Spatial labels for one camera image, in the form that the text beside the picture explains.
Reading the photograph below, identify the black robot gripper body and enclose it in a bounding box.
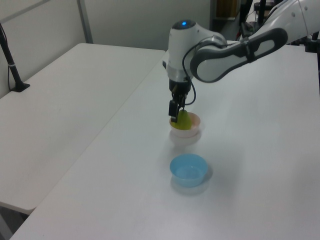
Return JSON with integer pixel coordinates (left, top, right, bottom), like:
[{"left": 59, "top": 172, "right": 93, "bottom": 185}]
[{"left": 168, "top": 78, "right": 191, "bottom": 101}]

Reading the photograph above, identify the green pear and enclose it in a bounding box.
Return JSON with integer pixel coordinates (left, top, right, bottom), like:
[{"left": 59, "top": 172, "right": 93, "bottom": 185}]
[{"left": 173, "top": 109, "right": 193, "bottom": 131}]

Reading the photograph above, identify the pink plastic bowl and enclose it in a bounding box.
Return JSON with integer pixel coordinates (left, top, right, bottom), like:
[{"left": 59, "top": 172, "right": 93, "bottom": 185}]
[{"left": 169, "top": 111, "right": 202, "bottom": 138}]

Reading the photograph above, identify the blue plastic bowl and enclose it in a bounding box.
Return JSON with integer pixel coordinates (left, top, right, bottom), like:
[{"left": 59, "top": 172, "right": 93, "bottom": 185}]
[{"left": 169, "top": 153, "right": 209, "bottom": 189}]

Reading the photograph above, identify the black green device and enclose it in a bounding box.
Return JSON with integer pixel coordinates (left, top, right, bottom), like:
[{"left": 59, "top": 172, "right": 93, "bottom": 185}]
[{"left": 241, "top": 21, "right": 261, "bottom": 37}]

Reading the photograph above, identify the white side table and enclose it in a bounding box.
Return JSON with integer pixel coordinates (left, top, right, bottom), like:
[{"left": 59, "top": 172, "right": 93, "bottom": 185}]
[{"left": 0, "top": 42, "right": 167, "bottom": 215}]

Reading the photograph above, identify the black monitor stand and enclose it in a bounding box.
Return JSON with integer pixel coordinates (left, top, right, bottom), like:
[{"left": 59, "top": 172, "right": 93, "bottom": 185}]
[{"left": 257, "top": 0, "right": 268, "bottom": 25}]

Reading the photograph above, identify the black table clamp with pole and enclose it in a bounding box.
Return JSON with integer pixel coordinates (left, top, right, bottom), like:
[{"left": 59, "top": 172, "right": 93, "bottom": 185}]
[{"left": 303, "top": 31, "right": 320, "bottom": 54}]

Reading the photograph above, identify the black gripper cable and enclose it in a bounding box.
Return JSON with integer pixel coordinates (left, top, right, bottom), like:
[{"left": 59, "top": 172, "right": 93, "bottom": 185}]
[{"left": 181, "top": 39, "right": 227, "bottom": 106}]

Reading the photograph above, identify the grey partition post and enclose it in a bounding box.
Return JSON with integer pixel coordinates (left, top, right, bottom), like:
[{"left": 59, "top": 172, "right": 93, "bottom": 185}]
[{"left": 76, "top": 0, "right": 94, "bottom": 45}]

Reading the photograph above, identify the black camera pole with base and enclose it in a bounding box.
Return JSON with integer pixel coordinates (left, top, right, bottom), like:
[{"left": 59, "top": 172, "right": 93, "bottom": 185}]
[{"left": 0, "top": 22, "right": 31, "bottom": 93}]

